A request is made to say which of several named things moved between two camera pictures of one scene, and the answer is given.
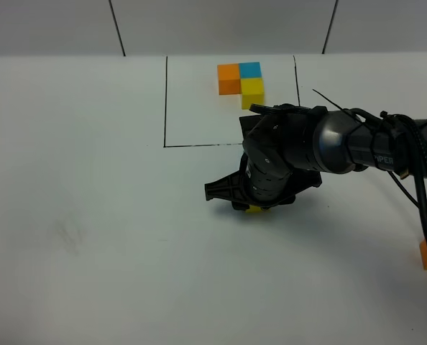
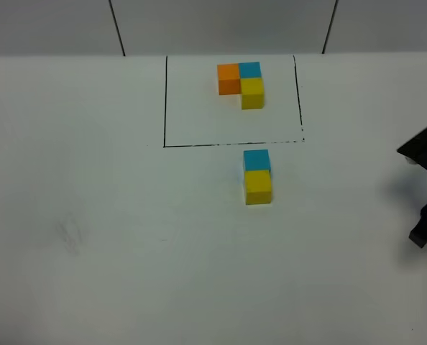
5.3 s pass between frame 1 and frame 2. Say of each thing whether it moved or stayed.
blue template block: stayed
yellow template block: stayed
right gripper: moved
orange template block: stayed
